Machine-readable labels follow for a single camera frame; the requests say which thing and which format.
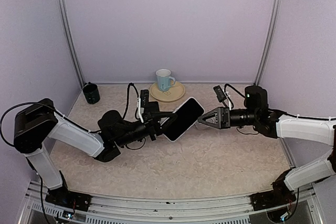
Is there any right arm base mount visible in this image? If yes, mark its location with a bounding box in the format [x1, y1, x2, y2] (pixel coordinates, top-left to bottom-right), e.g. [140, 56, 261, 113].
[250, 182, 296, 211]

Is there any aluminium corner post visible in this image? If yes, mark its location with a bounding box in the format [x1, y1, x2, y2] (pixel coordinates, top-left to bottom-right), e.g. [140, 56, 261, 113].
[57, 0, 86, 88]
[254, 0, 281, 85]

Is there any dark green mug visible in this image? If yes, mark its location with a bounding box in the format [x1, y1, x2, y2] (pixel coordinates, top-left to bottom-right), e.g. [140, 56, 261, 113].
[82, 82, 100, 104]

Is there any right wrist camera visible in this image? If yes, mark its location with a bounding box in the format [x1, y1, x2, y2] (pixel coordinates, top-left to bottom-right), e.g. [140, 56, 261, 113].
[213, 85, 234, 110]

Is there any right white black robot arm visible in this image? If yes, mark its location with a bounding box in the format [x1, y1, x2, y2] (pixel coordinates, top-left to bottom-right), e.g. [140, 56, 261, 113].
[198, 86, 335, 205]

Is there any aluminium front rail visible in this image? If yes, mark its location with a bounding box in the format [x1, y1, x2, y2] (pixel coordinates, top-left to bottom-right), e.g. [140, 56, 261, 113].
[15, 181, 325, 223]

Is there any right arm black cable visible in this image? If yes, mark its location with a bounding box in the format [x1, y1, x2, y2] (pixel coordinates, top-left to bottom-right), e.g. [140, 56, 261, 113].
[223, 83, 336, 122]

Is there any left aluminium corner post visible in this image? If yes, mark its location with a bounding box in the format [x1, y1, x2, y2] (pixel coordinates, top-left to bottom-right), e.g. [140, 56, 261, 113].
[57, 0, 86, 88]

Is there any right aluminium corner post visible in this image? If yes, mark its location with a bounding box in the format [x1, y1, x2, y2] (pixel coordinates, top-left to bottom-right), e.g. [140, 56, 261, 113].
[254, 0, 281, 85]

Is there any cream round plate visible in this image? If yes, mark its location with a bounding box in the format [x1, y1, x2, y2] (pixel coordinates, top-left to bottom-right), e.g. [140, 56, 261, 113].
[149, 81, 185, 103]

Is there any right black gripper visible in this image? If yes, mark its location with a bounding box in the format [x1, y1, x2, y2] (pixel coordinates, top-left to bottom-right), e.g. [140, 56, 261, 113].
[198, 106, 259, 129]

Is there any lilac phone case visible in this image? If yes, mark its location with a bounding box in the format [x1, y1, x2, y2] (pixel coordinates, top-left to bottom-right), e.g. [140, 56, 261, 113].
[159, 97, 205, 144]

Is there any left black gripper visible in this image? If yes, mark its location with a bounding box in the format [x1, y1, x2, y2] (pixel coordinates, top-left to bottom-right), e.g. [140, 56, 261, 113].
[115, 111, 177, 147]

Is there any light blue ceramic mug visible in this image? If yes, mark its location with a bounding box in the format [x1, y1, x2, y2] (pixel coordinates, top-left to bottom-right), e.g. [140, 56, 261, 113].
[155, 69, 176, 92]

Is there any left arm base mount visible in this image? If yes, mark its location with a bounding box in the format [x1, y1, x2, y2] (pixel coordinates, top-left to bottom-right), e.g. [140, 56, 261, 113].
[45, 189, 92, 212]

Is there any black smartphone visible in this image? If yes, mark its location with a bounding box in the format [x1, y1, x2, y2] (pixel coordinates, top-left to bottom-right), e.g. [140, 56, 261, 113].
[164, 98, 204, 142]

